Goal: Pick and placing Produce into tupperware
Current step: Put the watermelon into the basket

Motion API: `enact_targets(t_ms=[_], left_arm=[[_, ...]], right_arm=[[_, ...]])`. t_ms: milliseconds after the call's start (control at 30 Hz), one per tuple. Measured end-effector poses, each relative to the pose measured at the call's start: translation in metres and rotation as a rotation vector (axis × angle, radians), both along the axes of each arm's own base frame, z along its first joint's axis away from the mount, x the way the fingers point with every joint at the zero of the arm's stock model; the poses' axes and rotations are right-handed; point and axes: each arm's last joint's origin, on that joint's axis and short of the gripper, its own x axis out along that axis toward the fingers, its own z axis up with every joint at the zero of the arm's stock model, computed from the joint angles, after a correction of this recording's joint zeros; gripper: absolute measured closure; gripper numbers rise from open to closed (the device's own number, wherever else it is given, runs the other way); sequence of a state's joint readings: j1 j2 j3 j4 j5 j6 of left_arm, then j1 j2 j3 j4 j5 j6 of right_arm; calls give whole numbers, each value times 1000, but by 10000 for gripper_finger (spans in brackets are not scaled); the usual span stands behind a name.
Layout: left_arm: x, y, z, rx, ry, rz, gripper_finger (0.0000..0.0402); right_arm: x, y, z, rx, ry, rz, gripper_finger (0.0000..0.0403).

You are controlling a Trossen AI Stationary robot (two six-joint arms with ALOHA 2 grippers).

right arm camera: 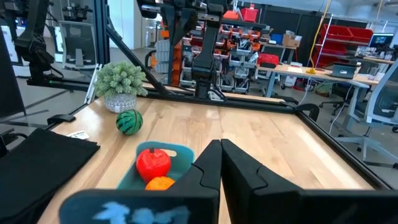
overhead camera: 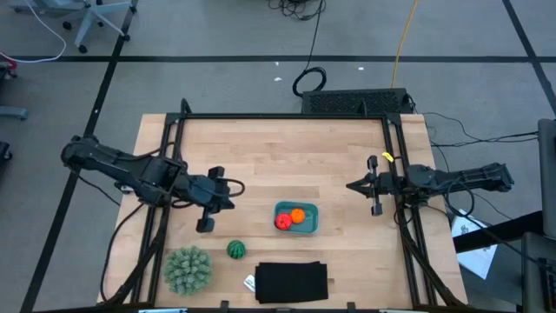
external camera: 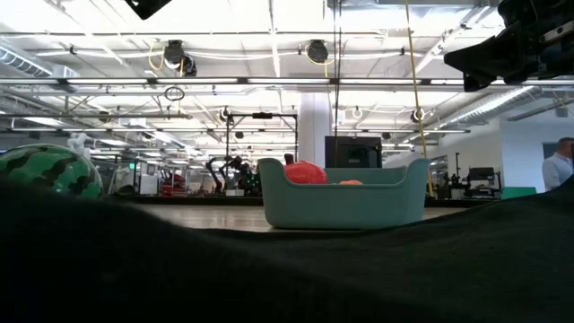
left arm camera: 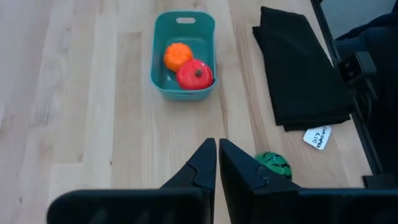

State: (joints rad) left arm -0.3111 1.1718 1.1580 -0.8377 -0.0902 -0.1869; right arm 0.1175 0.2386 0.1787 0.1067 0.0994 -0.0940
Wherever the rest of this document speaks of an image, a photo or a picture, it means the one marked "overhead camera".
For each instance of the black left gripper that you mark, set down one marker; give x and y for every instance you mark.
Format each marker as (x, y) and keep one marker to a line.
(204, 189)

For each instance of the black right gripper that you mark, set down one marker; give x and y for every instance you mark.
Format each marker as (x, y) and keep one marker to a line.
(386, 182)

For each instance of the green toy watermelon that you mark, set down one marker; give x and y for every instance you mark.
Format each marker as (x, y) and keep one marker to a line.
(236, 250)

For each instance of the red toy tomato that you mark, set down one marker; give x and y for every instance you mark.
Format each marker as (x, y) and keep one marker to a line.
(283, 221)

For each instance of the teal plastic container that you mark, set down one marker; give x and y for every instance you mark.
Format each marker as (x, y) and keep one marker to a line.
(310, 224)

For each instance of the orange toy pumpkin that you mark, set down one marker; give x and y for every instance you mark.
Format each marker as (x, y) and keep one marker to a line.
(297, 215)

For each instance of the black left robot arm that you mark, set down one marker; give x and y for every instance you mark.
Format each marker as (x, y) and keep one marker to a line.
(121, 167)

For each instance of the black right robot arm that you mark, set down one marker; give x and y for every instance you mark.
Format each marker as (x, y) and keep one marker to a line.
(460, 178)

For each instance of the yellow tag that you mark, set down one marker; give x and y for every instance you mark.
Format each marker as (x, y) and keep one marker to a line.
(388, 157)

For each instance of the green spiky artificial plant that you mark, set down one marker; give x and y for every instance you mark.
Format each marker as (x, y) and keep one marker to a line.
(188, 271)

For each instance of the black computer case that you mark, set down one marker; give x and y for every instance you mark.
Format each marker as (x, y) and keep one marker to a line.
(356, 102)

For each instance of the white paper tag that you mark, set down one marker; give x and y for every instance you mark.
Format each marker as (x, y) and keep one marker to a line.
(249, 282)

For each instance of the black folded cloth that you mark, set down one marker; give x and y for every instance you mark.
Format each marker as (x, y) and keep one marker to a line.
(291, 282)

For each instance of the white paper sheet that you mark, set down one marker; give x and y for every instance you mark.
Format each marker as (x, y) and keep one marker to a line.
(475, 252)

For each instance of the black beam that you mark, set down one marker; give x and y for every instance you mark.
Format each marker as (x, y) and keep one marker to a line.
(499, 232)

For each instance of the dark gray furniture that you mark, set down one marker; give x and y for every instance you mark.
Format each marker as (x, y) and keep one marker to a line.
(540, 274)

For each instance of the black caster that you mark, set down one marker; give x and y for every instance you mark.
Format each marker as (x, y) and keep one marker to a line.
(3, 152)

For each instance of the gray furniture foot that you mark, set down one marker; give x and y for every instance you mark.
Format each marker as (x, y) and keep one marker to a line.
(13, 113)

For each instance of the red object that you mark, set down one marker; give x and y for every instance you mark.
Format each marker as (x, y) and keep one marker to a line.
(8, 65)

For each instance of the black aluminium table frame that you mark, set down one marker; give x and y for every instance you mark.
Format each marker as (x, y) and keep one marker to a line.
(282, 116)

